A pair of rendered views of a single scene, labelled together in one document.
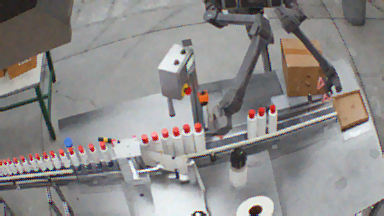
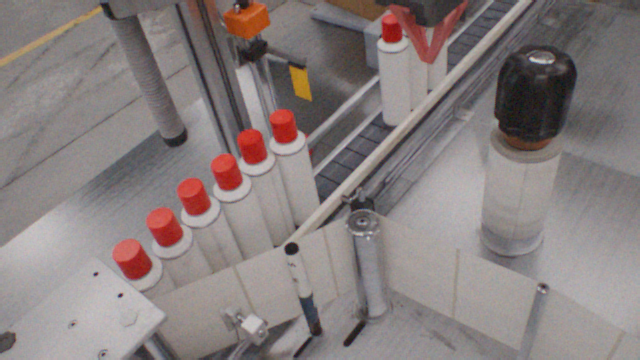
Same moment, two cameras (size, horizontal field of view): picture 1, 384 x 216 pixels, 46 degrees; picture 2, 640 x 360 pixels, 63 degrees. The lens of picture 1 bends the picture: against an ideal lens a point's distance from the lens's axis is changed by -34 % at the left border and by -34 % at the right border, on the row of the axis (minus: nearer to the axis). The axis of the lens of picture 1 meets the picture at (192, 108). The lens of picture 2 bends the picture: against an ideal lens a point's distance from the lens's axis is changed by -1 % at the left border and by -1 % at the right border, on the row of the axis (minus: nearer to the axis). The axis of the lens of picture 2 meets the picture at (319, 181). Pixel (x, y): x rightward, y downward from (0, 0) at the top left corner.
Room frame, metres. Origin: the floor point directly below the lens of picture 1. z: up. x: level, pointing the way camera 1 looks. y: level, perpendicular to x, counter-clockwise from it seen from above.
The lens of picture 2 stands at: (1.52, 0.30, 1.52)
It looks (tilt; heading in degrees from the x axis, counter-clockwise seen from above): 45 degrees down; 323
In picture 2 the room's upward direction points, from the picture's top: 12 degrees counter-clockwise
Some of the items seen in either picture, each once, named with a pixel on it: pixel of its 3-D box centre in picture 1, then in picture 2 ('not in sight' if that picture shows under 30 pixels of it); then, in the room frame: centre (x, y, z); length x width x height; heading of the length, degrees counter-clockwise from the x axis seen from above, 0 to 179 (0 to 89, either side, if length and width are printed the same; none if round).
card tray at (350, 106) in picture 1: (351, 108); not in sight; (2.09, -1.07, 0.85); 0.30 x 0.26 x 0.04; 95
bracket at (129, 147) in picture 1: (126, 148); (67, 341); (1.86, 0.34, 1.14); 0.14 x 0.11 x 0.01; 95
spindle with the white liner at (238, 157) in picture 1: (238, 169); (522, 157); (1.73, -0.18, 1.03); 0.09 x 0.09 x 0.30
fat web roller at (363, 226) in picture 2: (191, 172); (368, 269); (1.80, 0.04, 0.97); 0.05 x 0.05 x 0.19
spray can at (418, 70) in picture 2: (261, 122); (412, 56); (2.03, -0.34, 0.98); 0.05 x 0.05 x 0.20
